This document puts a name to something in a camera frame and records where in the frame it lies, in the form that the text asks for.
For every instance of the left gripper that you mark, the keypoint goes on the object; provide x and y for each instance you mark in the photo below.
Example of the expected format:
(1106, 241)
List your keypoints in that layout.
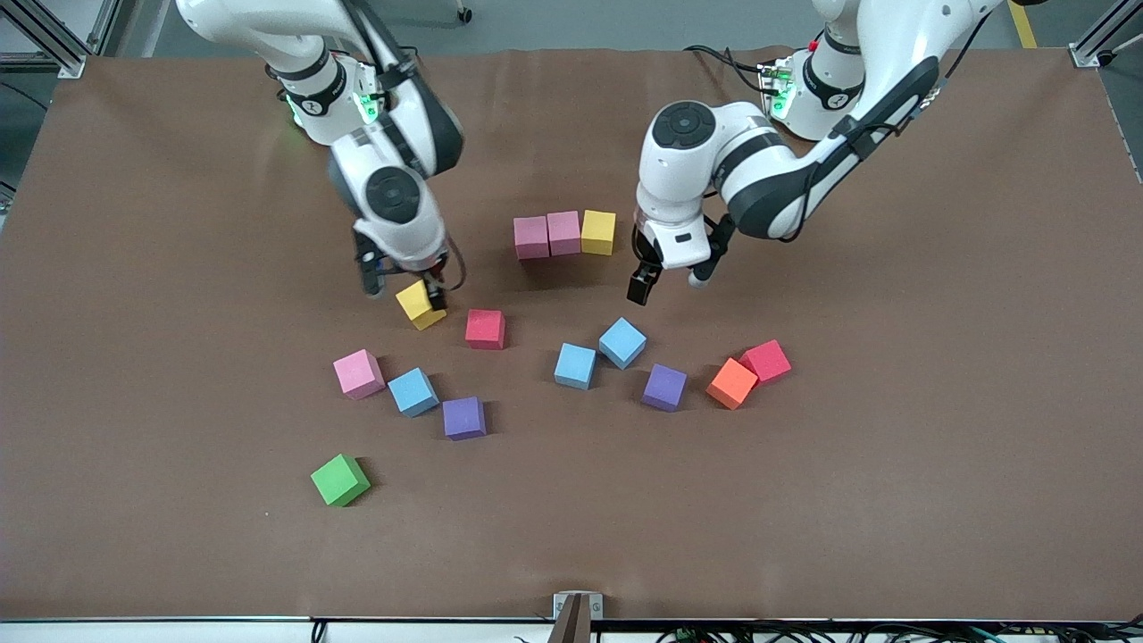
(646, 267)

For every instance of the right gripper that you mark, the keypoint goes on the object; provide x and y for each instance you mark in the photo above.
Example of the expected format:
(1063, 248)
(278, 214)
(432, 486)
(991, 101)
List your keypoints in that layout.
(434, 286)

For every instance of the yellow foam block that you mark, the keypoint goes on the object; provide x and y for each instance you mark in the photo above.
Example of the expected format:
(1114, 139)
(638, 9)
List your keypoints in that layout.
(597, 232)
(415, 304)

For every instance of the pink foam block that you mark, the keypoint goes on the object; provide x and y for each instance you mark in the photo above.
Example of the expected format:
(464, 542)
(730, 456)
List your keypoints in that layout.
(563, 232)
(531, 237)
(358, 373)

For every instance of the orange foam block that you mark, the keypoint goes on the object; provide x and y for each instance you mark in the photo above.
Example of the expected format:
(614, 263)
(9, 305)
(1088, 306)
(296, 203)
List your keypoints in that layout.
(731, 384)

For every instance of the red foam block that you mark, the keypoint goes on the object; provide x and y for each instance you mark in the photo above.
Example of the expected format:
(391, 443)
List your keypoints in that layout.
(485, 329)
(768, 361)

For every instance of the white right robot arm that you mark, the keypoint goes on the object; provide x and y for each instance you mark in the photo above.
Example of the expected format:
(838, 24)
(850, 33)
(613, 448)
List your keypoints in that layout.
(420, 212)

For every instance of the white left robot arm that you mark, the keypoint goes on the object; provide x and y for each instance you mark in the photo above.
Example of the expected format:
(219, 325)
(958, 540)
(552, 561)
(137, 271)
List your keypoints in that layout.
(665, 183)

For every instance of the blue foam block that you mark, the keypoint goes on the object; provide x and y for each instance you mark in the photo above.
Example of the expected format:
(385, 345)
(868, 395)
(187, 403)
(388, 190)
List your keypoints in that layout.
(622, 343)
(575, 366)
(412, 392)

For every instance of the purple foam block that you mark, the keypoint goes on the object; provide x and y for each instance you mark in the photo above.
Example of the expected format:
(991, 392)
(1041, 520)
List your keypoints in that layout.
(463, 418)
(664, 387)

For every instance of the green foam block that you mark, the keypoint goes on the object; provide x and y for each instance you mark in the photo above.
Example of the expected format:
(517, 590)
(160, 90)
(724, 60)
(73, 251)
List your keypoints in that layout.
(339, 480)

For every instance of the brown table cover sheet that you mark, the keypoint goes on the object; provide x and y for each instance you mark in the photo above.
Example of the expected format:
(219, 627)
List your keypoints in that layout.
(893, 500)

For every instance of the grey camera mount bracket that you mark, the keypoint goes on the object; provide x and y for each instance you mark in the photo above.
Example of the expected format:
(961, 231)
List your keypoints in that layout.
(578, 616)

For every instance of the aluminium frame profile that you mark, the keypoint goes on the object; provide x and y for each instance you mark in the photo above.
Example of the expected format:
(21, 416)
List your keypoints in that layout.
(67, 62)
(1094, 49)

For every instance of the white table edge rail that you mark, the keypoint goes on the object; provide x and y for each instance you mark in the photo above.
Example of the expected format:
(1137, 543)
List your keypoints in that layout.
(134, 632)

